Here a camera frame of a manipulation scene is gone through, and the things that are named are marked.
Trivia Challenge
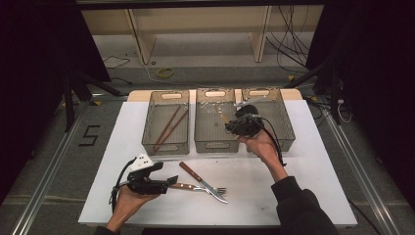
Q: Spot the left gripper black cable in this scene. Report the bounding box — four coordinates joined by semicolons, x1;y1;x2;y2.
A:
109;157;136;213

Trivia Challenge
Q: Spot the white table sheet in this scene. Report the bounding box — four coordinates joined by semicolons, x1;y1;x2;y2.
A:
77;99;358;227

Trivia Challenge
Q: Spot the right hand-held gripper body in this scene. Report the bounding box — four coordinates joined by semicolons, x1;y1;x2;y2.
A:
224;97;272;138

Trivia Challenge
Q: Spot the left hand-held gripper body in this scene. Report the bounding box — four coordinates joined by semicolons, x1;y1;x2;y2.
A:
126;152;170;196

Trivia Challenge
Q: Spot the clear grey plastic bin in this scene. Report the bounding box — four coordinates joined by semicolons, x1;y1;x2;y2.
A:
194;87;242;155
141;89;191;157
241;87;297;153

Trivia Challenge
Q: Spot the black curtain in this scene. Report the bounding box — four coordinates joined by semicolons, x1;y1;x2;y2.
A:
306;0;415;210
0;0;112;204

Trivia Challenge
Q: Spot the person's left hand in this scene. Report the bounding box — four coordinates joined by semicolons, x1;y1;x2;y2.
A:
111;185;161;226

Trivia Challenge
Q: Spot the aluminium floor rail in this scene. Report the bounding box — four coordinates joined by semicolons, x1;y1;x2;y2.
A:
11;101;91;235
321;107;400;235

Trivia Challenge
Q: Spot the wooden handled knife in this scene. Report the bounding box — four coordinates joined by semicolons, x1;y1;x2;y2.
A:
178;161;228;204

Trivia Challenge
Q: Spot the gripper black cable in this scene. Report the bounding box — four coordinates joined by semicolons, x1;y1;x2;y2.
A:
251;114;288;167
109;157;136;213

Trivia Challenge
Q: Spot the brown wooden chopstick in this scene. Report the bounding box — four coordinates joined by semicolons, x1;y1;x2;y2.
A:
154;110;190;153
153;105;181;148

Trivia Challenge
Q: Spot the black metal stand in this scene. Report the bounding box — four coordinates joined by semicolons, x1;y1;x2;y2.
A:
283;58;344;125
62;70;130;133

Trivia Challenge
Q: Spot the beige wooden desk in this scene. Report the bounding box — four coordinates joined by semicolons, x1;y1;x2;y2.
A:
80;4;325;66

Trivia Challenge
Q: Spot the thin black floor cable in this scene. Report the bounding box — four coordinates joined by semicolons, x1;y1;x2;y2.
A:
102;55;131;71

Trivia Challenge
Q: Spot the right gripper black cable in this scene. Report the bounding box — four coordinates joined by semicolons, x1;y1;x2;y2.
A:
251;114;288;167

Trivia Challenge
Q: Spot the bundle of hanging black cables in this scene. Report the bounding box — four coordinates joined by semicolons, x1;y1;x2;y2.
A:
265;4;311;74

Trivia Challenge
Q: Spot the wooden handled fork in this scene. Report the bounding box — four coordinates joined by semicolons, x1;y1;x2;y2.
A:
170;181;227;196

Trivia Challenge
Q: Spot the white floor cable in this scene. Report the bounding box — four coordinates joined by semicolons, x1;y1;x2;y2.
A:
140;62;194;87

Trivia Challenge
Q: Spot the white cable with plug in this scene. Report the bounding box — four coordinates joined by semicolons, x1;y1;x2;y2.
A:
336;97;353;124

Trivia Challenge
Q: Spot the yellow tape roll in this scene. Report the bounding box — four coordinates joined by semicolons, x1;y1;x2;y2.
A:
156;67;175;79

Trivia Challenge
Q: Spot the person's right hand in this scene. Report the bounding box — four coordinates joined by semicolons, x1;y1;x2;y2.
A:
236;130;283;170

